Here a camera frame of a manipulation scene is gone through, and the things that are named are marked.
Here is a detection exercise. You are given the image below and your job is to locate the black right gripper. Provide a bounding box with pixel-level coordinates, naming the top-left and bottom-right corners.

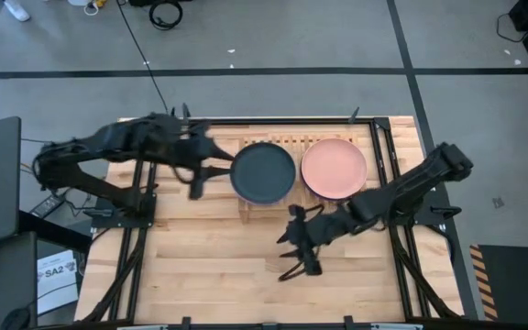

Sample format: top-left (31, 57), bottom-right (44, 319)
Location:
top-left (276, 204), bottom-right (358, 276)

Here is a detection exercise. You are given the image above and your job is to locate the coiled black cable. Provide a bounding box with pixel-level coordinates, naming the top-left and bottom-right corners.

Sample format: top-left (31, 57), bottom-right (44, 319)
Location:
top-left (148, 0), bottom-right (184, 31)

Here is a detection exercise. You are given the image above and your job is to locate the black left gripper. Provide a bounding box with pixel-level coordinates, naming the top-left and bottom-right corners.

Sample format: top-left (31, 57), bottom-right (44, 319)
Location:
top-left (167, 119), bottom-right (237, 201)

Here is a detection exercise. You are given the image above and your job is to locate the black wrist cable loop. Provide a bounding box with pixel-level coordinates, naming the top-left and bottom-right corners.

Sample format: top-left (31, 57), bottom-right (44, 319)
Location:
top-left (278, 258), bottom-right (314, 282)

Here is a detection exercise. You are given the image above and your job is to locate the dark grey plate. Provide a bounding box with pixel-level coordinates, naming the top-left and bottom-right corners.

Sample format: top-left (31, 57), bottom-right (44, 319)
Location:
top-left (229, 141), bottom-right (298, 205)

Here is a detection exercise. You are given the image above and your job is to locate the long black cable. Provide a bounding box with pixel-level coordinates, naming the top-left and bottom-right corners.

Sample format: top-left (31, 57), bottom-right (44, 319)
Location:
top-left (115, 0), bottom-right (176, 118)

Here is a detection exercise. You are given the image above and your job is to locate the wooden slatted shelf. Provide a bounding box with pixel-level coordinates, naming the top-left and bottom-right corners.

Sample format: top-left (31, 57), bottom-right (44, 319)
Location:
top-left (237, 132), bottom-right (371, 225)

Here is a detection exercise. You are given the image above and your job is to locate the black aluminium rig frame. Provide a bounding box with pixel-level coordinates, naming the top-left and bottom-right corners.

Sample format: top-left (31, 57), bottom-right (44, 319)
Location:
top-left (80, 103), bottom-right (465, 330)

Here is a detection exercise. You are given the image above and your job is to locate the pink plate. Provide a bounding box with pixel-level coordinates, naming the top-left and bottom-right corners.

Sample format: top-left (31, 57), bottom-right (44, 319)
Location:
top-left (300, 137), bottom-right (369, 201)

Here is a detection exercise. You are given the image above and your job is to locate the black power adapter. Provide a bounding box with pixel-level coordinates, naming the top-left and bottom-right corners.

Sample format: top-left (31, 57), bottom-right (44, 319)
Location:
top-left (29, 194), bottom-right (67, 220)

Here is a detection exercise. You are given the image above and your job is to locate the white SA2 paper sheet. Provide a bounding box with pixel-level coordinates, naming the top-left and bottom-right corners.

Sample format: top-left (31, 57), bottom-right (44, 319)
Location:
top-left (37, 249), bottom-right (80, 316)

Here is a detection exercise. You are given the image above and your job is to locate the black computer mouse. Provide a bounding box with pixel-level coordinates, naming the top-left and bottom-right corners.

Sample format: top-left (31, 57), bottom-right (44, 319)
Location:
top-left (0, 306), bottom-right (31, 330)

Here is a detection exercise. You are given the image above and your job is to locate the person's foot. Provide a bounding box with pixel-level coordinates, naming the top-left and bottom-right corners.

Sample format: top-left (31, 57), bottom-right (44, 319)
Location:
top-left (3, 0), bottom-right (32, 23)

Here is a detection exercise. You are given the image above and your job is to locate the black yellow-striped floor mat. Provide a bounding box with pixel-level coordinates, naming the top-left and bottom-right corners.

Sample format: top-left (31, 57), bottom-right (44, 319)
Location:
top-left (468, 244), bottom-right (528, 322)

